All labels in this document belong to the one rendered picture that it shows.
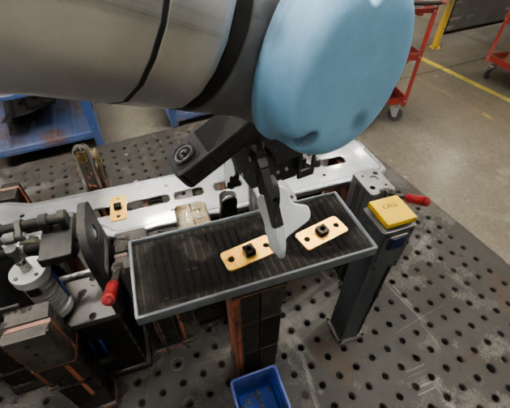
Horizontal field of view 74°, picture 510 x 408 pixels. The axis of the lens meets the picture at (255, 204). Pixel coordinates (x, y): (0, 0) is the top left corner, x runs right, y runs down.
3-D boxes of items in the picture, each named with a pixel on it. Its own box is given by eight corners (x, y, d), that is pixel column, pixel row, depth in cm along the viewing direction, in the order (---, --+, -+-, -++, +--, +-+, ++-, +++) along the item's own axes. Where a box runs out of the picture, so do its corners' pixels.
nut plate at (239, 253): (266, 235, 55) (266, 230, 54) (278, 251, 53) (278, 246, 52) (218, 254, 52) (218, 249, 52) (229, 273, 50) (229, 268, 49)
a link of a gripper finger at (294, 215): (325, 248, 42) (306, 177, 40) (284, 267, 40) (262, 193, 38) (311, 244, 45) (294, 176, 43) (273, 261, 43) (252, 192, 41)
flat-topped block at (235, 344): (265, 338, 90) (272, 226, 58) (277, 368, 84) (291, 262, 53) (229, 350, 87) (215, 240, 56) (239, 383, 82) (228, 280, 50)
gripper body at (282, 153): (314, 179, 42) (329, 87, 34) (252, 202, 39) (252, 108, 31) (282, 147, 47) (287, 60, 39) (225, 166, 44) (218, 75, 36)
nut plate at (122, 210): (109, 198, 84) (108, 195, 84) (125, 195, 85) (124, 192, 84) (110, 222, 79) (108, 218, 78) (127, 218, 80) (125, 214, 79)
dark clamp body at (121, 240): (182, 307, 96) (154, 214, 69) (191, 351, 87) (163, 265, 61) (143, 318, 94) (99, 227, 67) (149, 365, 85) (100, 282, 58)
